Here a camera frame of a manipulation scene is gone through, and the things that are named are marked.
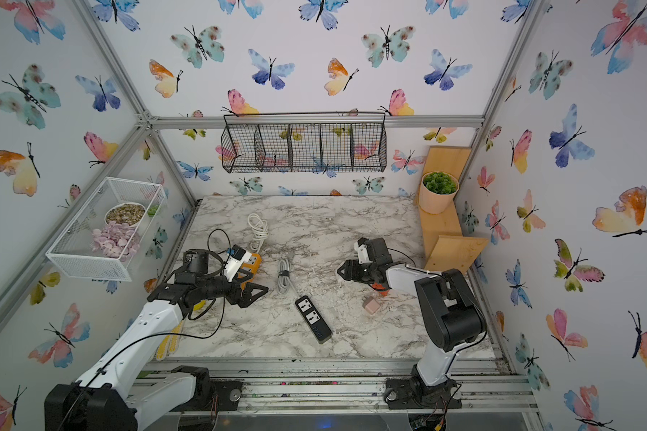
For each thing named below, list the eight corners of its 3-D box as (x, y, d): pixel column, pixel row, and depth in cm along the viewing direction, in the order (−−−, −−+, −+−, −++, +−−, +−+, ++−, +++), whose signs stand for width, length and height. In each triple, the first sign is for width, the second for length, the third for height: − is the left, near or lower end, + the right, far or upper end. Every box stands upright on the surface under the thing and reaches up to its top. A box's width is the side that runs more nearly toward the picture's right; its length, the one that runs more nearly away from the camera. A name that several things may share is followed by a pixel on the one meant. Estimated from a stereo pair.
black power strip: (320, 346, 84) (320, 343, 82) (295, 304, 93) (293, 300, 90) (333, 337, 86) (333, 334, 84) (307, 297, 95) (306, 292, 92)
